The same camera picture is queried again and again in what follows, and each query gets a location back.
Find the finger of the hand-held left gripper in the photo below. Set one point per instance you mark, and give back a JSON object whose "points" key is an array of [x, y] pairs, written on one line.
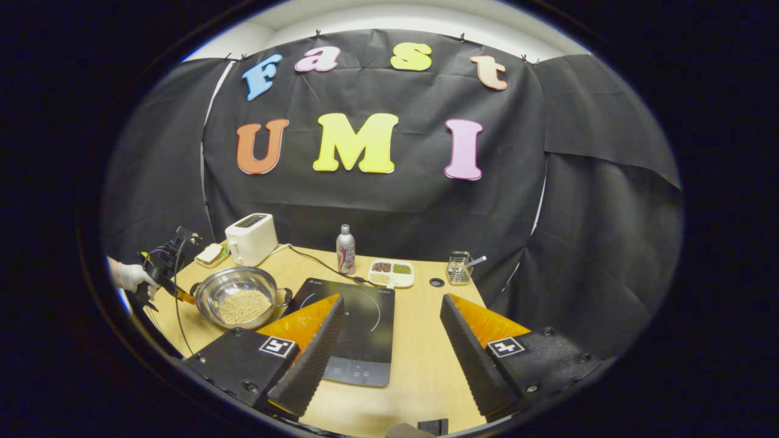
{"points": [[186, 298]]}

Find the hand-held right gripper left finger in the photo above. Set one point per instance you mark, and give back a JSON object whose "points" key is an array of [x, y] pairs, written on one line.
{"points": [[316, 359]]}

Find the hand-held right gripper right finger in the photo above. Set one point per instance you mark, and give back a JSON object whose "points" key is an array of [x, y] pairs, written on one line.
{"points": [[468, 359]]}

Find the stainless steel pot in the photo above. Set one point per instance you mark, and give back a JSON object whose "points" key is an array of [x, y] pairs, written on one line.
{"points": [[213, 292]]}

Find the black induction cooktop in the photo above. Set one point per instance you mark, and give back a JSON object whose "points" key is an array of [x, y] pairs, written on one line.
{"points": [[365, 316]]}

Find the pile of soybeans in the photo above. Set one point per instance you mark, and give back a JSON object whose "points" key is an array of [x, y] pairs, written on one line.
{"points": [[243, 307]]}

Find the green plate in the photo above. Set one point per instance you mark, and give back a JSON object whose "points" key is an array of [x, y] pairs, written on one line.
{"points": [[226, 250]]}

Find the black table grommet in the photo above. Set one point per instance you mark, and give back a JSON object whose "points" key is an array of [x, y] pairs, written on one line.
{"points": [[437, 282]]}

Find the white toaster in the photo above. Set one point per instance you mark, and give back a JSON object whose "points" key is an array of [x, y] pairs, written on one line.
{"points": [[252, 240]]}

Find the metal utensil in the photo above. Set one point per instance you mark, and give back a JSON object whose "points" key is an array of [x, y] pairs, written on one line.
{"points": [[478, 261]]}

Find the small soybean portion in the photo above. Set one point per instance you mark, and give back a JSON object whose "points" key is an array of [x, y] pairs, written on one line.
{"points": [[380, 278]]}

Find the white divided tray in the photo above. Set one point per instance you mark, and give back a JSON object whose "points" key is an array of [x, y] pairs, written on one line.
{"points": [[401, 281]]}

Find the silver drink bottle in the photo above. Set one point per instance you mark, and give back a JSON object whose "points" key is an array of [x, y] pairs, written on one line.
{"points": [[345, 255]]}

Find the red beans portion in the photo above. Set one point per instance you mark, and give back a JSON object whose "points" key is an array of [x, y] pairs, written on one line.
{"points": [[381, 267]]}

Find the green beans portion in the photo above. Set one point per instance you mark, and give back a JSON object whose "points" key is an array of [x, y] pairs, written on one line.
{"points": [[401, 268]]}

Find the black backdrop cloth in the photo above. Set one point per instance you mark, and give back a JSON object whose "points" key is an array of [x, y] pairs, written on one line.
{"points": [[395, 201]]}

